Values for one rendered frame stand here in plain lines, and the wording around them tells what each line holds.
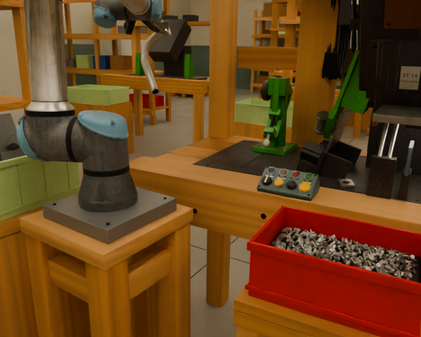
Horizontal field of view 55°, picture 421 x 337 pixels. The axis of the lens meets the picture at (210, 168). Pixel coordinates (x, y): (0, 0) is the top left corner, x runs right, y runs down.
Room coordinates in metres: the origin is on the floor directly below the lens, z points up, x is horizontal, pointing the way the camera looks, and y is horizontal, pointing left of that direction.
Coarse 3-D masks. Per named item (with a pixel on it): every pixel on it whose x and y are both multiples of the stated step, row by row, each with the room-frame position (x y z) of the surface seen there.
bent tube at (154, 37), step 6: (168, 30) 1.67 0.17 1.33; (150, 36) 1.68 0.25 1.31; (156, 36) 1.67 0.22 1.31; (150, 42) 1.68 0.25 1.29; (144, 48) 1.68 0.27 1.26; (144, 54) 1.67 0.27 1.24; (144, 60) 1.66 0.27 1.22; (144, 66) 1.64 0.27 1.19; (144, 72) 1.63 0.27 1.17; (150, 72) 1.61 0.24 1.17; (150, 78) 1.59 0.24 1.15; (150, 84) 1.57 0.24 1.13; (156, 84) 1.58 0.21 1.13; (156, 90) 1.58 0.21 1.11
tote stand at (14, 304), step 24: (24, 216) 1.08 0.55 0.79; (0, 240) 1.01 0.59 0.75; (24, 240) 1.06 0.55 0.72; (0, 264) 1.00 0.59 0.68; (24, 264) 1.06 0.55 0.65; (0, 288) 1.00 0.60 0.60; (24, 288) 1.05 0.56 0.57; (0, 312) 0.99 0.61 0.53; (24, 312) 1.04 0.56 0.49; (72, 312) 1.16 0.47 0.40; (0, 336) 0.98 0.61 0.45; (24, 336) 1.03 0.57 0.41
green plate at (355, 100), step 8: (352, 64) 1.14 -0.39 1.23; (352, 72) 1.15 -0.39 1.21; (344, 80) 1.15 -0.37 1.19; (352, 80) 1.15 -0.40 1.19; (344, 88) 1.15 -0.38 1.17; (352, 88) 1.15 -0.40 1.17; (344, 96) 1.16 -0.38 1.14; (352, 96) 1.15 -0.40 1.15; (360, 96) 1.14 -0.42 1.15; (336, 104) 1.16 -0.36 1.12; (344, 104) 1.16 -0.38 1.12; (352, 104) 1.15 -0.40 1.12; (360, 104) 1.14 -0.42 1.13; (360, 112) 1.14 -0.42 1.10
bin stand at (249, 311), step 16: (240, 304) 0.67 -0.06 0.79; (256, 304) 0.67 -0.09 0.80; (272, 304) 0.67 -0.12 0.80; (240, 320) 0.67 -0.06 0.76; (256, 320) 0.66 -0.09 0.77; (272, 320) 0.64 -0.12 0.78; (288, 320) 0.63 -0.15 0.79; (304, 320) 0.62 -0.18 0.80; (320, 320) 0.62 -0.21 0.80; (240, 336) 0.68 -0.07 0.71; (256, 336) 0.66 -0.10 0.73; (272, 336) 0.64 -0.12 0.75; (288, 336) 0.63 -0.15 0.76; (304, 336) 0.61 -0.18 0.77; (320, 336) 0.60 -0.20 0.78; (336, 336) 0.59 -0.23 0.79; (352, 336) 0.58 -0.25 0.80; (368, 336) 0.58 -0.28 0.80
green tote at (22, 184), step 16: (16, 160) 1.10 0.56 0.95; (32, 160) 1.15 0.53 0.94; (0, 176) 1.06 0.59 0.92; (16, 176) 1.10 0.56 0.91; (32, 176) 1.14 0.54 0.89; (48, 176) 1.19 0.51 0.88; (64, 176) 1.24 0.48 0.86; (0, 192) 1.06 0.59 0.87; (16, 192) 1.10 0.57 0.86; (32, 192) 1.14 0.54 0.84; (48, 192) 1.19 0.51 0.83; (64, 192) 1.23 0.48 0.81; (0, 208) 1.05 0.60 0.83; (16, 208) 1.09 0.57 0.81; (32, 208) 1.13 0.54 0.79
